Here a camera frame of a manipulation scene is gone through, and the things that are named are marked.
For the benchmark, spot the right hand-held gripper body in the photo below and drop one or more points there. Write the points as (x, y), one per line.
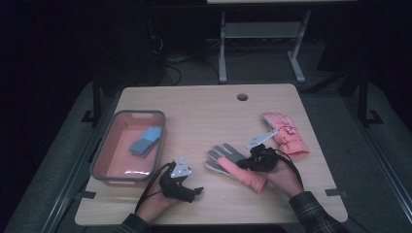
(264, 158)

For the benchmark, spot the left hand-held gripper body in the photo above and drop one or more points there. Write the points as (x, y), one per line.
(179, 170)

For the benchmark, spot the pink glove with grey palm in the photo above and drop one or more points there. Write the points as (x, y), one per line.
(233, 168)

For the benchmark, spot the blue grey dotted knit glove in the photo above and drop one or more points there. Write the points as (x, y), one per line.
(147, 137)

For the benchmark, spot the pink basin with grey rim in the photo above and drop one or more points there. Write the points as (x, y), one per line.
(123, 161)

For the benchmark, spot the person's right hand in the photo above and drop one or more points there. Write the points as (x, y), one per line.
(285, 179)

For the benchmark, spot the person's left hand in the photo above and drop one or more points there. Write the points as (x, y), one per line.
(154, 204)

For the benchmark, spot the pink padded glove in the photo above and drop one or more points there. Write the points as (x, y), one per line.
(288, 137)

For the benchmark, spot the black tape strip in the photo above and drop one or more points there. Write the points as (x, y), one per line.
(335, 192)
(87, 194)

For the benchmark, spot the black stand leg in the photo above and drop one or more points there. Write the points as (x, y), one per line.
(363, 97)
(96, 97)

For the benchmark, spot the grey metal stand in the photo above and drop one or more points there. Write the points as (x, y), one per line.
(262, 29)

